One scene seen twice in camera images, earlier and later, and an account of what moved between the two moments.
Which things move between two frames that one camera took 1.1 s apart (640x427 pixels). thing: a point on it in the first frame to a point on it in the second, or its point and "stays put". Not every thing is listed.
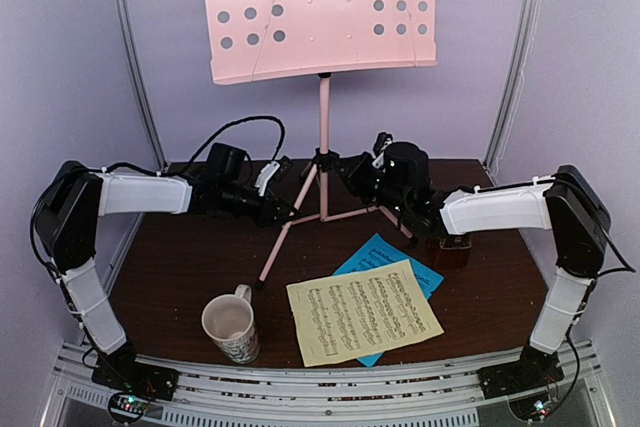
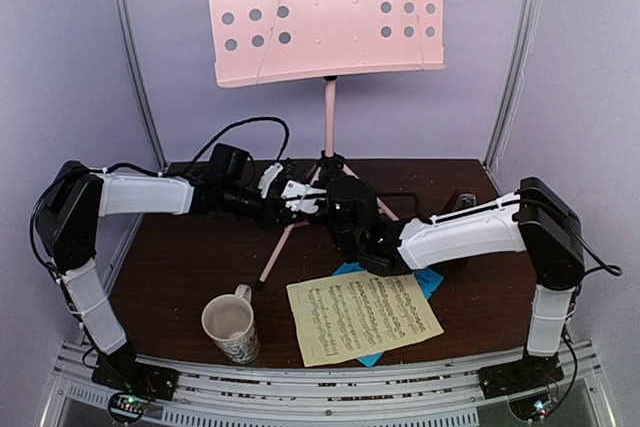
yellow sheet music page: (351, 314) stays put
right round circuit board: (532, 407) stays put
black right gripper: (361, 177) to (316, 204)
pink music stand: (295, 13) stays put
